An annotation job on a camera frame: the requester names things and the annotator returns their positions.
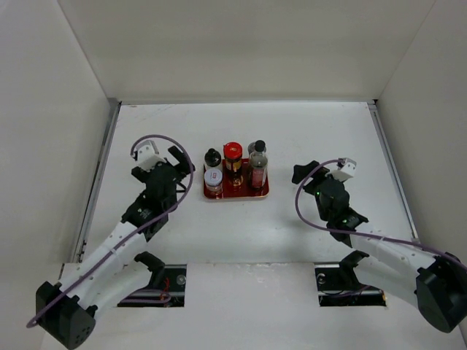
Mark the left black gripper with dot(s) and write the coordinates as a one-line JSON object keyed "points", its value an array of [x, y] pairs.
{"points": [[182, 159]]}

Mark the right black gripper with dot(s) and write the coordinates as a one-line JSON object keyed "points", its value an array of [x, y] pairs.
{"points": [[300, 170]]}

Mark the dark sauce glass bottle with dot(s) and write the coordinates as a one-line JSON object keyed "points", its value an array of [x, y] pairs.
{"points": [[258, 163]]}

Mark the white bottle black cap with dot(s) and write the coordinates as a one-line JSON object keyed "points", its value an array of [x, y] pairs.
{"points": [[213, 159]]}

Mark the small jar pink label lid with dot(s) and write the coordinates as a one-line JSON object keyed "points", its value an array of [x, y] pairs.
{"points": [[213, 180]]}

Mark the silver lid jar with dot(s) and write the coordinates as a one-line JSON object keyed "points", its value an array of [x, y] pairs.
{"points": [[251, 148]]}

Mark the red lid sauce jar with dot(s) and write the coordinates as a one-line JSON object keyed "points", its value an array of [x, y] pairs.
{"points": [[233, 162]]}

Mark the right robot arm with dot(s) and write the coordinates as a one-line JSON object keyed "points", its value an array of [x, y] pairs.
{"points": [[432, 281]]}

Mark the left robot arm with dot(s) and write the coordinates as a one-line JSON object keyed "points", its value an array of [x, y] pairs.
{"points": [[69, 309]]}

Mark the red rectangular tray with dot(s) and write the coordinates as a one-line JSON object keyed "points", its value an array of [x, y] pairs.
{"points": [[230, 189]]}

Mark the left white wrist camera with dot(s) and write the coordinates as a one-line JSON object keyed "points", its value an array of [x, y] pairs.
{"points": [[147, 156]]}

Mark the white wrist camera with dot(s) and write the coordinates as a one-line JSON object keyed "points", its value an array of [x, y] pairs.
{"points": [[147, 156], [345, 169]]}

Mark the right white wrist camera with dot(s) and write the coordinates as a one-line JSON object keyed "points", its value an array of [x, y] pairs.
{"points": [[345, 169]]}

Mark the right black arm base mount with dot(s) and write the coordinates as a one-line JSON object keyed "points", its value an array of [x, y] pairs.
{"points": [[338, 286]]}

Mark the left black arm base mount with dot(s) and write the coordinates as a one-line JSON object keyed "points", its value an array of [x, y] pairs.
{"points": [[165, 288]]}

